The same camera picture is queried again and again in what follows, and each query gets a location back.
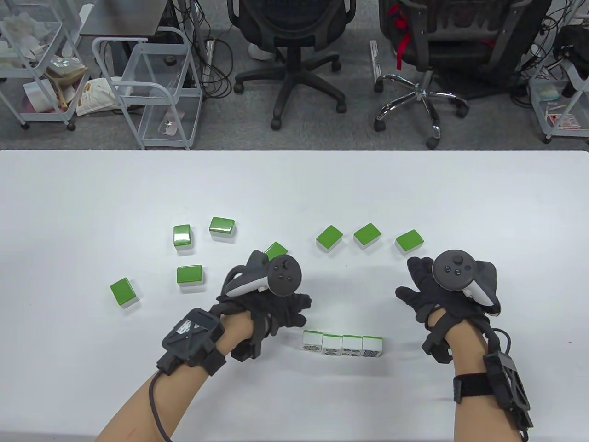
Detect black floor cables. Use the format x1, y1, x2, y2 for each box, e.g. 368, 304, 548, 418
508, 5, 571, 109
175, 0, 235, 99

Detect person's right hand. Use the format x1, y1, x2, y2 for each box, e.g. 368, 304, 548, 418
395, 256, 502, 365

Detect red white box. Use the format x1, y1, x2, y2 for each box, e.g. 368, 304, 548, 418
547, 113, 581, 129

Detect crumpled white plastic bag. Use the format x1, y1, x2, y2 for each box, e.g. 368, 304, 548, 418
0, 12, 49, 60

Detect person's left hand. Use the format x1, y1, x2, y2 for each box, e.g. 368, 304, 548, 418
215, 291, 313, 363

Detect dark desk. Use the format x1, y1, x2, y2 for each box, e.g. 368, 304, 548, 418
79, 0, 172, 74

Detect black chrome-base office chair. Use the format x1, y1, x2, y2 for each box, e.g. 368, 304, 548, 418
374, 0, 553, 150

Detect group of mahjong tiles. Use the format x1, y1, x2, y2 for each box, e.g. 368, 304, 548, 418
110, 216, 425, 309

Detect white wire cart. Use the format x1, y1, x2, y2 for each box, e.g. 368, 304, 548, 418
92, 26, 203, 150
528, 60, 589, 144
0, 0, 90, 132

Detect red ribbon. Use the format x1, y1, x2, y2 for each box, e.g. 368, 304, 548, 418
389, 2, 413, 70

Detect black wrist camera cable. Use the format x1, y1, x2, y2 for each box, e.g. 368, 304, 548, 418
481, 315, 512, 357
147, 371, 174, 442

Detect black mesh office chair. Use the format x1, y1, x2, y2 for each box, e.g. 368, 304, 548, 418
227, 0, 357, 131

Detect person's left forearm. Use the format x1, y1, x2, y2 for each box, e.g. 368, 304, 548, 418
94, 313, 256, 442

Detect printed paper bag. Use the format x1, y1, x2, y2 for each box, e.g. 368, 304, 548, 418
75, 77, 122, 116

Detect black white handheld controller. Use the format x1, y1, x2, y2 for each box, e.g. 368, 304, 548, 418
432, 250, 502, 316
223, 250, 304, 299

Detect clear plastic bag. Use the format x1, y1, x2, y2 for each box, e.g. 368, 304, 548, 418
44, 55, 89, 88

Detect white paper roll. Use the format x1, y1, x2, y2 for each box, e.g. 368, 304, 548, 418
23, 79, 58, 113

